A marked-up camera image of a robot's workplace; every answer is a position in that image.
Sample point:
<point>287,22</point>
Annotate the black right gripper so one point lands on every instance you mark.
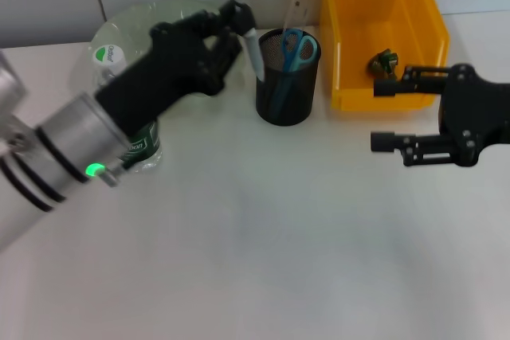
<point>474,113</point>

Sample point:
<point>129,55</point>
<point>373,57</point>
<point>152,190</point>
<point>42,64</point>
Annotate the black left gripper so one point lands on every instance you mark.
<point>167,69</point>

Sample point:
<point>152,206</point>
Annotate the grey white pen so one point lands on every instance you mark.
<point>253,49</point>

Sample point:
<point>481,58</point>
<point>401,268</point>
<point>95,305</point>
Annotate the green plastic wrapper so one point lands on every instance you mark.
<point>382,62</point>

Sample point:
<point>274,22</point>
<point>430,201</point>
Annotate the blue scissors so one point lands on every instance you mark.
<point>293,61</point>

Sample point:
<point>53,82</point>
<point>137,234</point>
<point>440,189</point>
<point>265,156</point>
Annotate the clear plastic ruler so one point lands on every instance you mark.
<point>295,13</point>

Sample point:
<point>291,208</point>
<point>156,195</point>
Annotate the clear water bottle green label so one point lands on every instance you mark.
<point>109,57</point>

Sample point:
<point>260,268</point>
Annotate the black mesh pen holder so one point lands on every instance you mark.
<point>299,105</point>

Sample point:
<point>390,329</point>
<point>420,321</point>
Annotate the green glass fruit plate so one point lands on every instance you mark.
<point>131,25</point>

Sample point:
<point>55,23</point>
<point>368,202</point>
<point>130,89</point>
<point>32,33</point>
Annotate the yellow plastic bin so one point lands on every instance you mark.
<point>378,95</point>

